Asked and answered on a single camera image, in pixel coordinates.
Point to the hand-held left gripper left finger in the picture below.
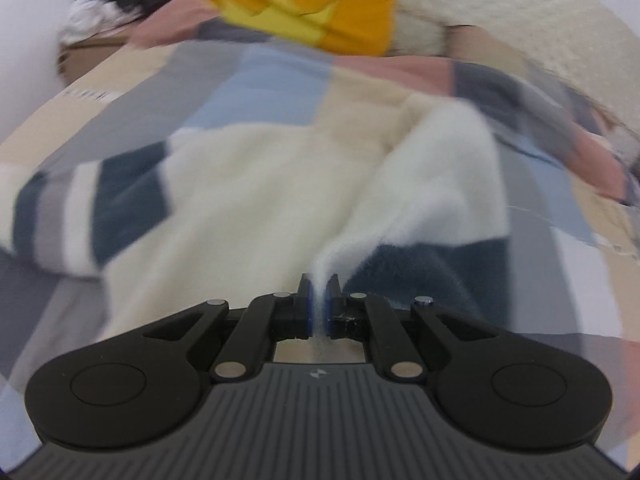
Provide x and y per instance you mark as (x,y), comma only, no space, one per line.
(306,310)

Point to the white textured pillow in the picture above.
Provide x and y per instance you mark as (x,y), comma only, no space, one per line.
(422,30)

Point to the wooden nightstand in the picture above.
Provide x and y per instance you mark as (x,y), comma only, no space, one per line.
(85,60)

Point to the white crumpled clothes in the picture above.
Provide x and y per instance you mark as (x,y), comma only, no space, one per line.
(90,20)

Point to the cream and navy sweater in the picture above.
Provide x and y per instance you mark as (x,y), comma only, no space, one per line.
(250,200)

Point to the checked patchwork quilt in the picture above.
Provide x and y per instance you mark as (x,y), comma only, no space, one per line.
(280,75)

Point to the cream quilted headboard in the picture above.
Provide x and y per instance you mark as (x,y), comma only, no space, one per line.
(540,15)

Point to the checked pillow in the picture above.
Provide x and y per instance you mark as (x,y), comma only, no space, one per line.
(485,55)

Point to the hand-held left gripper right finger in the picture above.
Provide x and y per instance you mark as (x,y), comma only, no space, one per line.
(331,310)

